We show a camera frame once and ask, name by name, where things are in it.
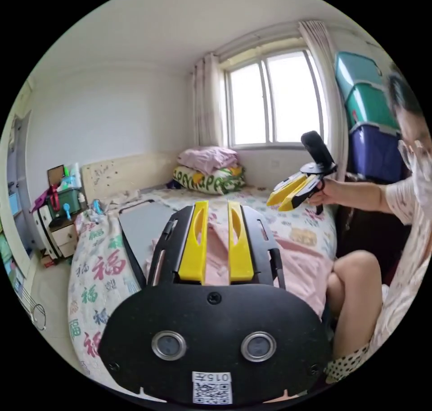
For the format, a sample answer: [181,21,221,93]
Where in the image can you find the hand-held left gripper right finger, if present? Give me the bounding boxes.
[228,201,254,282]

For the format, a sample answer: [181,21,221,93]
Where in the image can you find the bed with printed sheet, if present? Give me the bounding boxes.
[67,150,339,379]

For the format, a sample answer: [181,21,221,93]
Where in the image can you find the blue storage box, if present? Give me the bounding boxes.
[348,123,413,183]

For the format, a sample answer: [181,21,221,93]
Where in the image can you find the green yellow printed pillow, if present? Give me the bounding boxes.
[172,165,247,196]

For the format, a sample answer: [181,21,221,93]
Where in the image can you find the grey flat board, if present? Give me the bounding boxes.
[117,200,179,289]

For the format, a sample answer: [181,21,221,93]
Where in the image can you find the white bedside cupboard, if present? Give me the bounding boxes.
[29,162,89,262]

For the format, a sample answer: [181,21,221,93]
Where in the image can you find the person's right hand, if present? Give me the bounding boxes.
[309,179,339,206]

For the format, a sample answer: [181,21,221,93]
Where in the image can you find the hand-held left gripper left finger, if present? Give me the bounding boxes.
[178,201,209,285]

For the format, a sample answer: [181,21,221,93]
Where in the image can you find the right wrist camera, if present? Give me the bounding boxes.
[300,131,337,172]

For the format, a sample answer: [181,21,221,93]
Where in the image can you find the person's right forearm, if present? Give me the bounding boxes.
[336,179,393,213]

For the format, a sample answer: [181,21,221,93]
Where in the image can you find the person's body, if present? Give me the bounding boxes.
[324,65,432,384]

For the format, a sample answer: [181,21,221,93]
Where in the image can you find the white curtain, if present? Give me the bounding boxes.
[298,20,349,182]
[191,52,226,148]

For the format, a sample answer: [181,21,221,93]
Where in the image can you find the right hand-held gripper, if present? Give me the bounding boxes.
[266,162,338,216]

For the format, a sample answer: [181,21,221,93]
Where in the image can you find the green storage box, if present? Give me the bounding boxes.
[343,82,401,132]

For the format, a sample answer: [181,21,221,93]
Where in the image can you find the teal storage box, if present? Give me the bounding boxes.
[334,51,386,93]

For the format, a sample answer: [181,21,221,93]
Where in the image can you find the folded pink quilt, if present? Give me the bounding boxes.
[177,145,239,175]

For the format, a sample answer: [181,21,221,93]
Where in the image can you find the window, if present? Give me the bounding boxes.
[224,47,330,149]

